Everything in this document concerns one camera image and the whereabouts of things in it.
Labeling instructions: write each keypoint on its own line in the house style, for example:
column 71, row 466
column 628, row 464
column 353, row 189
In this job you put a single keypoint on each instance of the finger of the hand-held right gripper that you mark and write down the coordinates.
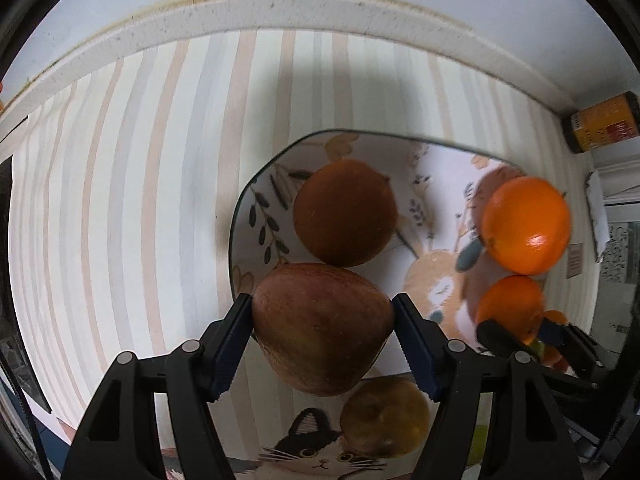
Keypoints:
column 500, row 337
column 575, row 345

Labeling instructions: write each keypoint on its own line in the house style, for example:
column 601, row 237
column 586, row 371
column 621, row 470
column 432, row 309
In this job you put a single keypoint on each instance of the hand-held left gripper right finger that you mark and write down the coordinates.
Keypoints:
column 415, row 345

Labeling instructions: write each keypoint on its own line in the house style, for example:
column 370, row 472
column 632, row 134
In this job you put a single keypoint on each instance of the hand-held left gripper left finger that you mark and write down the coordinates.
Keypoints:
column 235, row 350

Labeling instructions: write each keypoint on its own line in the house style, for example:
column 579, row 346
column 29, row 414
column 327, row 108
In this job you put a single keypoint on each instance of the red apple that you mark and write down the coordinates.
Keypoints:
column 320, row 330

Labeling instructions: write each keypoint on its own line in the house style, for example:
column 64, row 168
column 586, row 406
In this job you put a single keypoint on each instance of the printed ceramic plate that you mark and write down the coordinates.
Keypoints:
column 435, row 200

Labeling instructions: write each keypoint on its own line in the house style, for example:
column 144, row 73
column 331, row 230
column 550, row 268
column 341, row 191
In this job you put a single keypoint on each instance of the green apple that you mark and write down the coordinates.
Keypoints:
column 477, row 442
column 385, row 420

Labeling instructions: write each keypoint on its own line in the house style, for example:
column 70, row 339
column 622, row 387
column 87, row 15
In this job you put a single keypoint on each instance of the small brown label card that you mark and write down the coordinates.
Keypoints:
column 575, row 260

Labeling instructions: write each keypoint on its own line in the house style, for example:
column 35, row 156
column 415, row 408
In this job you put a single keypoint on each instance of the large orange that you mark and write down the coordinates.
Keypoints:
column 525, row 225

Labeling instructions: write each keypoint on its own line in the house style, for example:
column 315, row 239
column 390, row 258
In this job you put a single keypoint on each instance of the white folded towel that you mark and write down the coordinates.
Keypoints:
column 597, row 210

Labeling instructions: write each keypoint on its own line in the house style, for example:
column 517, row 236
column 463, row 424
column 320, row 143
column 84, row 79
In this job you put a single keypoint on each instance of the striped table mat cat print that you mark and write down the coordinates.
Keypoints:
column 150, row 185

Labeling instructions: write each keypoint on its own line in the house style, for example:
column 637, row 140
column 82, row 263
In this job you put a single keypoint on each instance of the dark sauce bottle yellow label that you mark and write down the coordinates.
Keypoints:
column 605, row 122

